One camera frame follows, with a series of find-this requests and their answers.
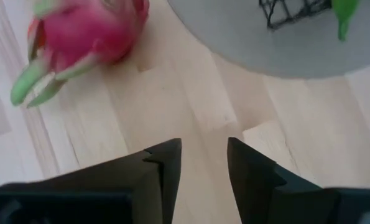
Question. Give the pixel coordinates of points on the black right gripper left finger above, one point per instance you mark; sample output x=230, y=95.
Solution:
x=160, y=174

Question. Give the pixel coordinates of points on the green bean bunch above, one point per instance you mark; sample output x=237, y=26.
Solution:
x=344, y=14

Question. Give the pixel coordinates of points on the grey round mat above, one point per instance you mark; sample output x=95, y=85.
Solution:
x=296, y=53

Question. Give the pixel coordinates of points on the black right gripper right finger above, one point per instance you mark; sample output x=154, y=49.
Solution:
x=253, y=180

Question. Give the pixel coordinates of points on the pink dragon fruit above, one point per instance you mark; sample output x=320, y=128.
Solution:
x=85, y=34

